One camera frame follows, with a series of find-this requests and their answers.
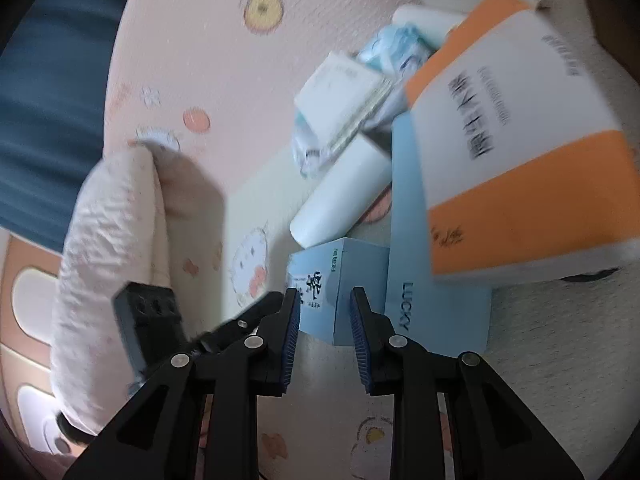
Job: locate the orange and white tissue pack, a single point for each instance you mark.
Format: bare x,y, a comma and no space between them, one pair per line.
515,135

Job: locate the pink cartoon printed mat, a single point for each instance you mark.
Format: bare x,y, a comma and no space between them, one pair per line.
210,60

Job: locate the pink quilted pillow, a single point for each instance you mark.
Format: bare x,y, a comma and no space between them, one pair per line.
110,260

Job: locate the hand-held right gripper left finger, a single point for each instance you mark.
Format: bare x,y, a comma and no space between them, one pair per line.
291,340

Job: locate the orange patterned mat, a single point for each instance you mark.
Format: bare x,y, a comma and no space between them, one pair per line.
30,340

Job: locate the light blue flat case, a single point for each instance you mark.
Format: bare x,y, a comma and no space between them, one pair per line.
407,220

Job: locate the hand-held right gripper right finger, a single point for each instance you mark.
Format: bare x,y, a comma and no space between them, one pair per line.
359,340

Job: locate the small light blue box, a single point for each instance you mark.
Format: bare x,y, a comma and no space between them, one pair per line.
360,285

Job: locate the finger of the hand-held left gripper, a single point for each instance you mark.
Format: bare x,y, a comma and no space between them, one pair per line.
240,327

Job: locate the blue printed plastic packet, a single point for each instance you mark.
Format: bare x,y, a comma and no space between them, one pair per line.
395,45

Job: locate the white tissue packet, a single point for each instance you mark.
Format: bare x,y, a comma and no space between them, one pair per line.
335,95

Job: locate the dark blue curtain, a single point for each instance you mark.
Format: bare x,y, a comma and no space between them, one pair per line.
50,85

